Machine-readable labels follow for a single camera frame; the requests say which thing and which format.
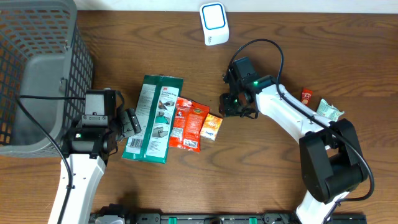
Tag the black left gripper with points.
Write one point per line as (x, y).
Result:
(128, 123)

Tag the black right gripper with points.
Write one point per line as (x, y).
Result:
(226, 109)

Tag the orange white small packet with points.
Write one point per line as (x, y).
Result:
(211, 126)

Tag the red snack bag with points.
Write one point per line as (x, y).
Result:
(189, 119)

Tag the green white packet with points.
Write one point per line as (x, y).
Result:
(155, 112)

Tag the red stick packet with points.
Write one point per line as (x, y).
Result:
(306, 96)

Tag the mint green snack packet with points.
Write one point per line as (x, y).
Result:
(329, 111)

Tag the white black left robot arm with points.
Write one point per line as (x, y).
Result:
(86, 147)

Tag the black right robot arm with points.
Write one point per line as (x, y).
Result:
(332, 163)

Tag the white barcode scanner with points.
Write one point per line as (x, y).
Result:
(214, 23)

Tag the grey plastic mesh basket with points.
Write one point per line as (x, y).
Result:
(45, 61)

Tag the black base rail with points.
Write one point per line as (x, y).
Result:
(155, 218)

